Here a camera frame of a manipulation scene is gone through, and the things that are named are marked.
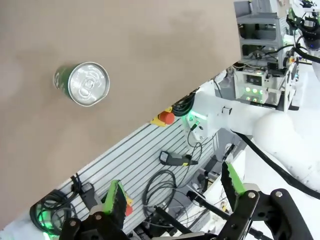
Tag white control box green lights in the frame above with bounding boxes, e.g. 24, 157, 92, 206
232, 59, 300, 112

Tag coiled black cable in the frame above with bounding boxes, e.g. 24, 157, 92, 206
144, 169, 179, 214

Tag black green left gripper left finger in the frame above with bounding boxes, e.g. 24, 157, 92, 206
59, 179, 131, 240

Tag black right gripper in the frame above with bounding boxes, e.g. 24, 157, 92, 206
286, 7, 320, 40

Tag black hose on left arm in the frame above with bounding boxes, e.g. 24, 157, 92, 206
230, 129, 320, 201

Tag aluminium slotted panel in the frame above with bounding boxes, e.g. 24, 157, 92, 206
56, 116, 221, 236

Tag black cable bundle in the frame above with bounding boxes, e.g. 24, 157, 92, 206
171, 92, 197, 117
29, 173, 81, 234

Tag green drink can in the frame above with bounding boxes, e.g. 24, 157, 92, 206
52, 61, 111, 107

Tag grey metal frame rack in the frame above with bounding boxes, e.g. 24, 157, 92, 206
233, 0, 287, 64

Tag black handheld pendant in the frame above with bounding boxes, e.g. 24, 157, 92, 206
159, 150, 199, 167

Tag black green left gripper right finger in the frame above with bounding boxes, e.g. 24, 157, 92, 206
216, 161, 314, 240

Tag black power adapter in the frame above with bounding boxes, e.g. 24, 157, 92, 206
81, 182, 97, 210

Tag red emergency stop button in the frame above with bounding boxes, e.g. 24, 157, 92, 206
149, 106, 176, 128
123, 193, 135, 217

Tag black flat bar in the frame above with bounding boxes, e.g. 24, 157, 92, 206
186, 190, 231, 221

